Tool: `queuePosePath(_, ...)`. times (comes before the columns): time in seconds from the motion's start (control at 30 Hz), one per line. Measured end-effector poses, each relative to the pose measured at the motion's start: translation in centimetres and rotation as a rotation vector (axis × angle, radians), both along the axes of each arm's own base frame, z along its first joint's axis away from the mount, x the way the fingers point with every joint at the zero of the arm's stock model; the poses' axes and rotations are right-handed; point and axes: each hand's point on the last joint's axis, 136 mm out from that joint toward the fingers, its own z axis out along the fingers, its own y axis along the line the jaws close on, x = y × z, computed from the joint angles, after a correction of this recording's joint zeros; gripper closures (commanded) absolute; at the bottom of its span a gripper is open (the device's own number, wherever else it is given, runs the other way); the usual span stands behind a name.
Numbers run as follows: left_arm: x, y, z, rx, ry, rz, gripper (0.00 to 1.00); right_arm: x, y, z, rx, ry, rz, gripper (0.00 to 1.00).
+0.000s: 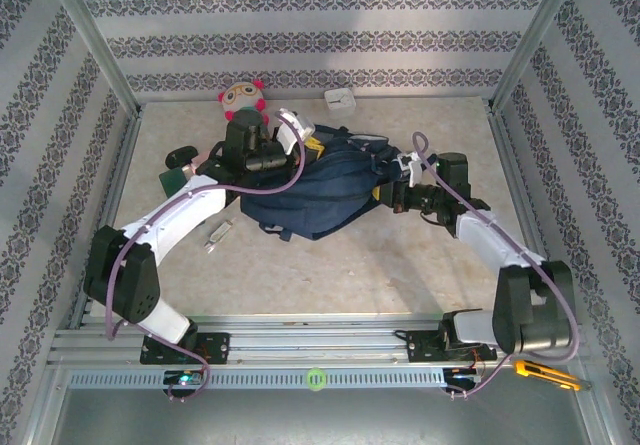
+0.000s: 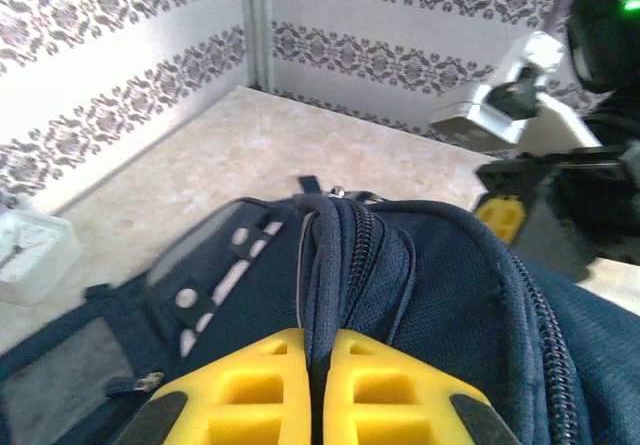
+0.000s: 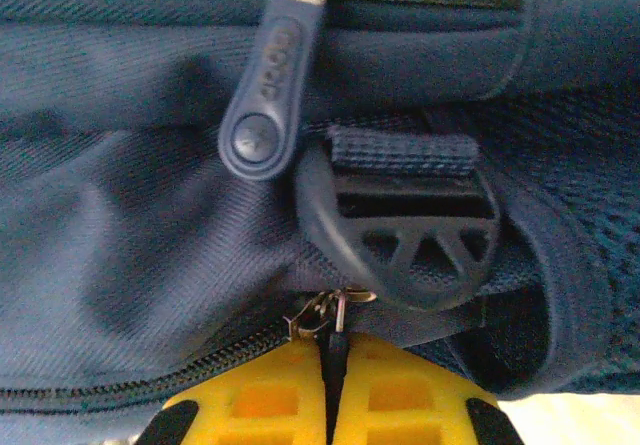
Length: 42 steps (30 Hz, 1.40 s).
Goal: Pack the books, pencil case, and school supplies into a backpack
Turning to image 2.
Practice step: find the white square alarm clock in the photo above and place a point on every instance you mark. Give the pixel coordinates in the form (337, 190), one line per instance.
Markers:
(35, 260)

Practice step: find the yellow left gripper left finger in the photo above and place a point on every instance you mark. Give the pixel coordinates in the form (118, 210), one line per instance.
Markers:
(295, 390)

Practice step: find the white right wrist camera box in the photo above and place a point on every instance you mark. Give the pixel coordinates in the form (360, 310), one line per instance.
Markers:
(480, 125)

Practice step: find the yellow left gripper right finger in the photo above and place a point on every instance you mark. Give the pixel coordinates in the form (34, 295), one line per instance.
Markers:
(335, 395)

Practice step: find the navy blue backpack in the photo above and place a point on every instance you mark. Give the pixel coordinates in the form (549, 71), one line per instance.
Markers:
(440, 290)

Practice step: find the aluminium frame post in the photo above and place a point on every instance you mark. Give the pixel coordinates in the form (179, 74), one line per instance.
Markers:
(257, 25)

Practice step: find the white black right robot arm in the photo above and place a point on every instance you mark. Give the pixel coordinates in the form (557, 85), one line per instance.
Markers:
(610, 40)

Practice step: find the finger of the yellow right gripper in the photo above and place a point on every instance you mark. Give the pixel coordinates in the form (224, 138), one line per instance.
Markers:
(500, 215)

